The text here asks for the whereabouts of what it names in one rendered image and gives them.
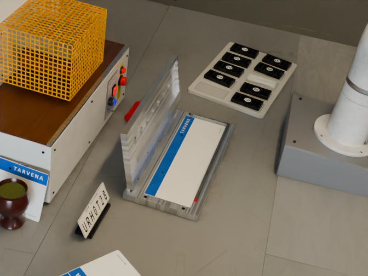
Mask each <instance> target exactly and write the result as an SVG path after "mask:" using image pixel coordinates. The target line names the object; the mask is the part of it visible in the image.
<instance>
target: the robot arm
mask: <svg viewBox="0 0 368 276"><path fill-rule="evenodd" d="M314 133H315V135H316V137H317V138H318V139H319V141H320V142H321V143H323V144H324V145H325V146H326V147H328V148H329V149H331V150H333V151H335V152H337V153H340V154H343V155H346V156H351V157H364V156H368V23H367V25H366V27H365V29H364V31H363V34H362V36H361V39H360V41H359V44H358V46H357V49H356V52H355V55H354V58H353V61H352V64H351V66H350V69H349V71H348V74H347V76H346V79H345V81H344V83H343V86H342V89H341V91H340V94H339V96H338V99H337V101H336V103H335V106H334V108H333V111H332V113H331V114H325V115H322V116H320V117H319V118H317V120H316V121H315V123H314Z"/></svg>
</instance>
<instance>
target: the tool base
mask: <svg viewBox="0 0 368 276"><path fill-rule="evenodd" d="M185 116H190V117H194V118H196V115H195V114H191V115H189V113H187V112H186V111H180V110H179V107H178V108H177V110H176V114H175V116H174V118H173V120H172V124H171V126H170V128H169V130H168V131H167V133H166V135H164V136H163V138H162V139H161V140H159V142H158V143H157V149H156V150H155V152H154V154H153V156H152V160H151V162H150V164H149V166H148V167H147V169H146V171H145V172H144V173H142V175H141V177H140V178H138V179H137V181H136V182H135V185H136V186H135V188H134V189H133V190H132V189H127V188H126V189H125V191H124V192H123V199H125V200H128V201H131V202H134V203H138V204H141V205H144V206H148V207H150V208H154V209H157V210H161V211H164V212H168V213H170V214H173V215H177V216H180V217H184V218H186V219H190V220H193V221H197V219H198V217H199V214H200V212H201V210H202V207H203V205H204V203H205V200H206V198H207V195H208V193H209V191H210V188H211V185H212V183H213V181H214V178H215V176H216V173H217V171H218V169H219V166H220V164H221V162H222V159H223V156H224V155H225V152H226V149H227V147H228V144H229V142H230V140H231V137H232V135H233V133H234V129H235V125H233V124H230V125H229V128H228V130H227V132H226V135H225V138H224V139H223V142H222V144H221V147H220V149H219V151H218V153H217V156H216V158H215V160H214V163H213V165H212V167H211V170H210V172H209V174H208V177H207V179H206V182H205V184H204V186H203V189H202V191H201V193H200V195H199V198H198V200H197V202H195V201H193V203H192V205H191V207H190V208H188V207H186V206H182V205H178V204H175V203H172V202H169V201H166V200H162V199H159V198H156V197H152V196H150V195H146V194H144V192H145V190H146V188H147V186H148V184H149V182H150V181H151V179H152V177H153V175H154V173H155V171H156V169H157V167H158V166H159V164H160V162H161V160H162V159H163V157H164V155H165V153H166V151H167V149H168V147H169V145H170V144H171V142H172V140H173V138H174V136H175V134H176V132H177V131H178V129H179V127H180V125H181V123H182V121H183V119H184V117H185ZM144 196H147V198H144ZM182 208H185V209H184V210H183V209H182Z"/></svg>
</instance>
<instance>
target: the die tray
mask: <svg viewBox="0 0 368 276"><path fill-rule="evenodd" d="M233 44H234V43H232V42H229V43H228V44H227V45H226V46H225V47H224V49H223V50H222V51H221V52H220V53H219V54H218V56H217V57H215V58H214V60H213V61H212V62H211V63H210V64H209V66H208V67H207V68H206V69H205V70H204V71H203V72H202V73H201V74H200V75H199V77H198V78H197V79H196V80H195V81H194V82H193V83H192V84H191V85H190V86H189V88H188V92H189V93H191V94H194V95H196V96H200V97H202V98H205V99H208V100H210V101H213V102H216V103H218V104H221V105H224V106H227V107H230V108H232V109H235V110H237V111H241V112H243V113H246V114H249V115H251V116H254V117H257V118H263V117H264V116H265V115H266V113H267V112H268V110H269V109H270V107H271V106H272V104H273V102H274V101H275V100H276V98H277V97H278V95H279V94H280V92H281V91H282V89H283V87H284V86H285V84H286V83H287V82H288V80H289V79H290V77H291V75H292V74H293V72H294V71H295V69H296V67H297V65H296V64H295V63H292V65H291V66H290V68H289V69H288V70H287V71H285V70H283V71H285V72H284V75H283V76H282V77H281V78H280V79H279V80H278V79H276V78H273V77H271V76H268V75H266V74H263V73H261V72H257V71H255V70H254V68H255V66H256V65H257V64H258V63H259V62H262V59H263V58H264V57H265V56H266V55H267V54H265V53H262V52H260V51H259V54H258V55H257V57H256V58H255V59H253V58H250V57H247V56H244V55H241V54H238V53H235V52H232V51H230V48H231V46H232V45H233ZM226 52H229V53H232V54H235V55H239V56H242V57H244V58H247V59H250V60H252V61H251V64H250V65H249V67H248V68H244V67H241V66H238V65H235V64H232V63H229V62H226V61H223V60H222V57H223V56H224V54H225V53H226ZM219 60H220V61H223V62H226V63H228V64H231V65H234V66H237V67H240V68H243V69H245V70H244V73H243V74H242V75H241V76H240V77H239V78H238V77H235V76H232V75H230V74H227V73H224V72H221V71H218V70H215V69H214V65H215V64H216V63H217V62H218V61H219ZM262 63H264V64H267V63H265V62H262ZM267 65H269V64H267ZM270 66H272V65H270ZM272 67H275V66H272ZM275 68H277V67H275ZM210 69H211V70H214V71H216V72H219V73H222V74H224V75H226V76H229V77H231V78H234V79H235V83H234V84H233V85H231V86H230V87H229V88H228V87H225V86H223V85H220V84H218V83H215V82H213V81H210V80H208V79H205V78H204V75H205V74H206V73H207V71H209V70H210ZM278 69H280V68H278ZM280 70H282V69H280ZM250 73H251V74H254V75H257V76H260V77H263V78H267V79H270V80H273V81H276V85H275V87H274V88H270V87H267V86H265V85H261V84H258V83H254V82H251V81H249V80H247V77H248V75H249V74H250ZM244 82H247V83H250V84H253V85H256V86H259V87H262V88H265V89H268V90H271V91H272V93H271V95H270V96H269V98H268V100H264V99H261V98H259V97H255V96H252V95H249V94H246V93H243V92H241V91H240V88H241V87H242V85H243V84H244ZM236 92H238V93H241V94H244V95H247V96H250V97H253V98H256V99H258V100H261V101H264V102H263V105H262V107H261V108H260V110H259V111H256V110H253V109H250V108H248V107H245V106H242V105H239V104H237V103H234V102H231V98H232V97H233V95H234V94H235V93H236Z"/></svg>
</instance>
